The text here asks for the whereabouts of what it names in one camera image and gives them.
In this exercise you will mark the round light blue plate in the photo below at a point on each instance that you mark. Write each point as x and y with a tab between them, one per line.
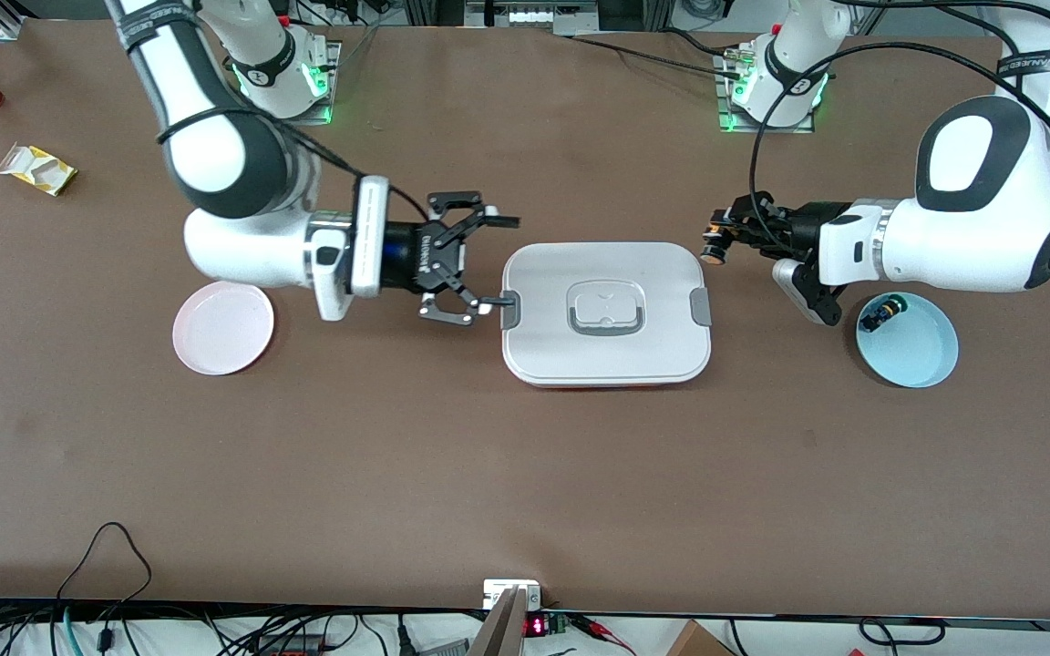
912	351

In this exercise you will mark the white power strip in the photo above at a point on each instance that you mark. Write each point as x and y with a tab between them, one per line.
534	15

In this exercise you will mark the orange and black switch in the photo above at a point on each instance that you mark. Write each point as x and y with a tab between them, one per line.
716	251

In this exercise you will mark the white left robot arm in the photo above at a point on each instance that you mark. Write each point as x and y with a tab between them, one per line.
972	210

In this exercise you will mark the brown cardboard piece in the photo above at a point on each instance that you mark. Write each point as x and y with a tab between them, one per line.
698	642

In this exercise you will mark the torn yellow white carton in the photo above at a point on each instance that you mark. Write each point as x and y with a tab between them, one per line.
37	169

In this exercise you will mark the red black alligator clips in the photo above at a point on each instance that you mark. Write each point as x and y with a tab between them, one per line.
593	627

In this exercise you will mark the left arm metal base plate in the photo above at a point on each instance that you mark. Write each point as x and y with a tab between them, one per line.
727	109

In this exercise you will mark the grey aluminium bar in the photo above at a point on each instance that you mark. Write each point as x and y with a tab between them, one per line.
502	629

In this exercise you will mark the green and black switch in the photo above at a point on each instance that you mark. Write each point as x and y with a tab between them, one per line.
880	316

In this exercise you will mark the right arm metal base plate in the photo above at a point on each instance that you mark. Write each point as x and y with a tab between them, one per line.
329	82

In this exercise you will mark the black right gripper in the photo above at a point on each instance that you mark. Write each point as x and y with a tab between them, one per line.
404	257

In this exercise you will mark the small white box device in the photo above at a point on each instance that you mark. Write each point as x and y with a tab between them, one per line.
493	592

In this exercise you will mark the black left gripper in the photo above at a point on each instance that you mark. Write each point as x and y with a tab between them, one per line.
800	228

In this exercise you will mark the red LED display module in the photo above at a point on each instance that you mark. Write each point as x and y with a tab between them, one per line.
536	626

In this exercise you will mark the round pink plate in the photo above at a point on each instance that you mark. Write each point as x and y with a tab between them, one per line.
224	328

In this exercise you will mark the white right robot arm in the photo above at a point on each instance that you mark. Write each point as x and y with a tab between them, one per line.
215	155

